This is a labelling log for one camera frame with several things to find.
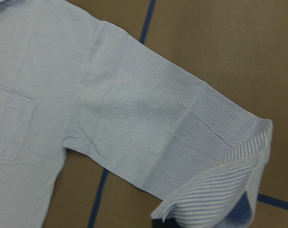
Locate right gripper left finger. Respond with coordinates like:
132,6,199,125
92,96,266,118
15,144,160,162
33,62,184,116
151,218,164,228

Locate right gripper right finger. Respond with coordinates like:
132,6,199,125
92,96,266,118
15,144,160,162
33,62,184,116
164,218,177,228

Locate blue striped button-up shirt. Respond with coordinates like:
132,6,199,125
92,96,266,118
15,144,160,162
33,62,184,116
0,0,272,228

